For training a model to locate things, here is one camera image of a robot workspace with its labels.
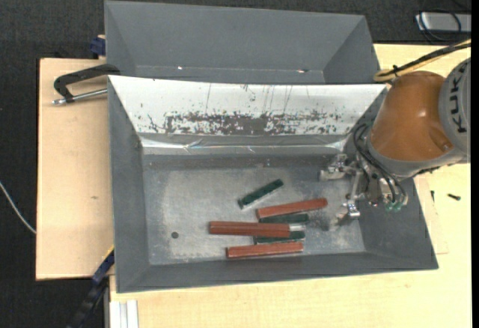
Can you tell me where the dark green flat block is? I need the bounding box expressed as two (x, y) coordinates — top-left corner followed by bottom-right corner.
(253, 223), (308, 245)
(237, 178), (284, 210)

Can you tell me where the red-brown flat block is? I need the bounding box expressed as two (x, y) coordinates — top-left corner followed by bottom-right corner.
(255, 198), (329, 220)
(208, 220), (292, 239)
(225, 241), (305, 259)

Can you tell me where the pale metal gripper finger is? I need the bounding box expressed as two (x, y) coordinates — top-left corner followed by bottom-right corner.
(318, 154), (356, 182)
(333, 201), (362, 227)

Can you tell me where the pale wood flat board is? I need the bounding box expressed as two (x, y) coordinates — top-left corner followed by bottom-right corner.
(35, 57), (449, 281)

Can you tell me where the grey metal bin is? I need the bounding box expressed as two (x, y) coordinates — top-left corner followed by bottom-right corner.
(103, 0), (439, 294)

